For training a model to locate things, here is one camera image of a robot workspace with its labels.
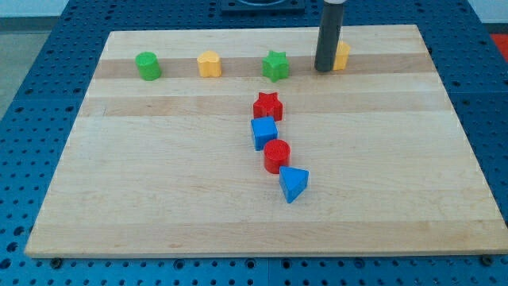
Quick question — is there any green cylinder block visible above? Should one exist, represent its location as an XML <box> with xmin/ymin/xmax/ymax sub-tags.
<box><xmin>135</xmin><ymin>52</ymin><xmax>162</xmax><ymax>81</ymax></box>

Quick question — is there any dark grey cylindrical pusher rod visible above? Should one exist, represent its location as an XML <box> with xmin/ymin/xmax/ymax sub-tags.
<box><xmin>314</xmin><ymin>0</ymin><xmax>345</xmax><ymax>72</ymax></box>

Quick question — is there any green star block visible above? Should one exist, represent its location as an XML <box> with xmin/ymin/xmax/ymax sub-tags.
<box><xmin>262</xmin><ymin>50</ymin><xmax>289</xmax><ymax>83</ymax></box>

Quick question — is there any yellow heart block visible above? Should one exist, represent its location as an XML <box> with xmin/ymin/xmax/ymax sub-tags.
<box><xmin>197</xmin><ymin>50</ymin><xmax>222</xmax><ymax>78</ymax></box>

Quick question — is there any yellow hexagon block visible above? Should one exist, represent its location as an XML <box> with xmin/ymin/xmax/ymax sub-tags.
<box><xmin>333</xmin><ymin>41</ymin><xmax>351</xmax><ymax>71</ymax></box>

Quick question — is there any blue triangle block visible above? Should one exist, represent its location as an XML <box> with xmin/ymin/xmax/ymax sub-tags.
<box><xmin>279</xmin><ymin>166</ymin><xmax>310</xmax><ymax>203</ymax></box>

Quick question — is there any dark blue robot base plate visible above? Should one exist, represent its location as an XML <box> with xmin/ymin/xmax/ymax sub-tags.
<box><xmin>218</xmin><ymin>0</ymin><xmax>306</xmax><ymax>14</ymax></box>

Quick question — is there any red star block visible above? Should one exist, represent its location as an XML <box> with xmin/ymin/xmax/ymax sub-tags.
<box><xmin>252</xmin><ymin>92</ymin><xmax>283</xmax><ymax>122</ymax></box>

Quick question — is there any blue cube block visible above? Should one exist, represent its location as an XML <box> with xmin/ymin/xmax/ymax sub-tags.
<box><xmin>251</xmin><ymin>116</ymin><xmax>279</xmax><ymax>151</ymax></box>

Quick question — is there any red cylinder block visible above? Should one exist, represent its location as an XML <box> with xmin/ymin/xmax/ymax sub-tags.
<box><xmin>264</xmin><ymin>139</ymin><xmax>291</xmax><ymax>174</ymax></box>

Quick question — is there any light wooden board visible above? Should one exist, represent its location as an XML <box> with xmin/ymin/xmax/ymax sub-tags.
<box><xmin>25</xmin><ymin>25</ymin><xmax>507</xmax><ymax>258</ymax></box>

